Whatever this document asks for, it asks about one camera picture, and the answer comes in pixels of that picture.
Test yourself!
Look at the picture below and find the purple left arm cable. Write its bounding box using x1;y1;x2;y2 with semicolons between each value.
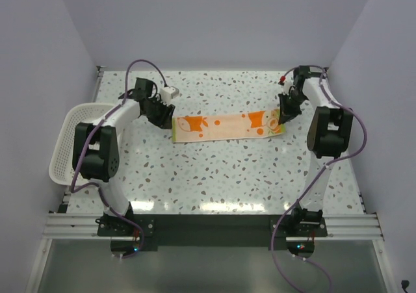
68;58;168;260

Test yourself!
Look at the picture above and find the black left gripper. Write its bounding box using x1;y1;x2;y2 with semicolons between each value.
143;96;175;130

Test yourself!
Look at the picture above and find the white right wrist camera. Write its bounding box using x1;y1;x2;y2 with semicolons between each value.
278;76;293;95

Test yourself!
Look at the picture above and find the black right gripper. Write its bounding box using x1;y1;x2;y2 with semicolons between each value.
278;90;307;125

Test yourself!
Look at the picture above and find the orange patterned towel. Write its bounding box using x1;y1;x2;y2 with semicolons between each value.
172;109;285;143

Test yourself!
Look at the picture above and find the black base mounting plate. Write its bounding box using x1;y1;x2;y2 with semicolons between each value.
96;214;328;253

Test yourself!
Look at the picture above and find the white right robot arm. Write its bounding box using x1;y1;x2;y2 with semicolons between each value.
279;66;354;236

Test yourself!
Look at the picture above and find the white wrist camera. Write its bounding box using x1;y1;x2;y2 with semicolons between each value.
160;86;180;105
278;76;293;95

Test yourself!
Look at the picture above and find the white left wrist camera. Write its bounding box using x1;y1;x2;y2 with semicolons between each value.
160;86;180;105

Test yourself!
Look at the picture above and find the aluminium frame rail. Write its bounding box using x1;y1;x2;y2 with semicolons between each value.
43;213;384;240

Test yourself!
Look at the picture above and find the white perforated plastic basket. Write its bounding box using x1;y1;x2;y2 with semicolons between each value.
49;103;114;186

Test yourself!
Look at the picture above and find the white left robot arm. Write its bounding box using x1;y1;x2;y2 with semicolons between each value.
70;78;179;236

